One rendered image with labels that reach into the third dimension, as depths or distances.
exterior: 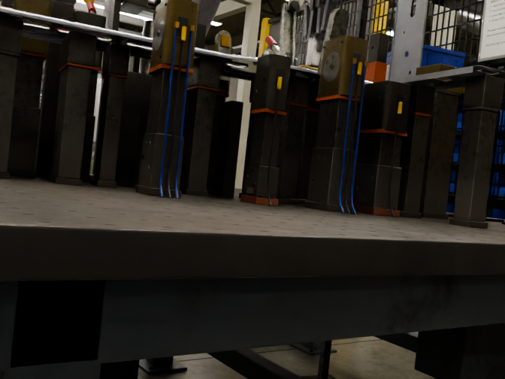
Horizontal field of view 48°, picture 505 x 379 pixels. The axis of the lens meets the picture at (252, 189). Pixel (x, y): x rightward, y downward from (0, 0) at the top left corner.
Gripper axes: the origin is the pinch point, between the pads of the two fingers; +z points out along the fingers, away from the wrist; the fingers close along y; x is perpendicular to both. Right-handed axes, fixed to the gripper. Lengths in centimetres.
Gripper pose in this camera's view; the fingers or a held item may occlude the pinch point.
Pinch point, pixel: (315, 53)
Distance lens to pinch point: 141.2
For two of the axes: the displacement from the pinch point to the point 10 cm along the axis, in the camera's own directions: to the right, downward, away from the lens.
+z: -1.0, 9.9, 0.2
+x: 8.9, 0.8, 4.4
